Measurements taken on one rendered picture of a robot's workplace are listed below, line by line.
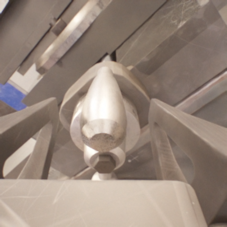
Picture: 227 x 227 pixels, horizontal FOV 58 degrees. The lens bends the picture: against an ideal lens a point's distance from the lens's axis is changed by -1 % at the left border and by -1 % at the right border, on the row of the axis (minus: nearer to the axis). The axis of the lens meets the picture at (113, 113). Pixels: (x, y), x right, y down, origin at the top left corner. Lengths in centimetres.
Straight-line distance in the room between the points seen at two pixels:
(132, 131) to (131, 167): 15
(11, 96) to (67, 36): 438
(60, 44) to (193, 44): 19
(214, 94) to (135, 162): 16
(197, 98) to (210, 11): 10
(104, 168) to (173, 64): 14
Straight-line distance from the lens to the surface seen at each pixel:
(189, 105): 28
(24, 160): 61
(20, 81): 438
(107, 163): 17
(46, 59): 36
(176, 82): 26
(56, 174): 66
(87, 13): 32
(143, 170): 36
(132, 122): 20
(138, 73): 24
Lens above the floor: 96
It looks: 26 degrees down
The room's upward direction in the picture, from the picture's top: 51 degrees counter-clockwise
